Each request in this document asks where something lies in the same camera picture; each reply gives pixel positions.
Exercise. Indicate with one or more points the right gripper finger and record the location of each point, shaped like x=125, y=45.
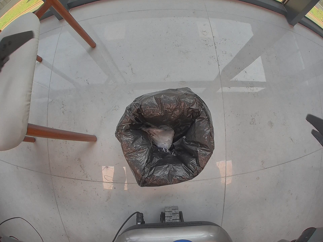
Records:
x=318, y=137
x=316, y=123

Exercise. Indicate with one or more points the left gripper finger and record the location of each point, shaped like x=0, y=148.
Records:
x=17, y=43

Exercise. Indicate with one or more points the black plastic bag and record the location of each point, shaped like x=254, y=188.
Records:
x=176, y=110

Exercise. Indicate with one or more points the white printed wrapper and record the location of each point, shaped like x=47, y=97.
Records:
x=164, y=137

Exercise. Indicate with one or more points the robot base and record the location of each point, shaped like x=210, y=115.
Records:
x=176, y=232

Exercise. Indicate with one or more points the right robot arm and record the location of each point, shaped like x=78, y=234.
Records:
x=310, y=236

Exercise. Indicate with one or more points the white cushioned wooden chair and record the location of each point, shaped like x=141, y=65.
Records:
x=15, y=84

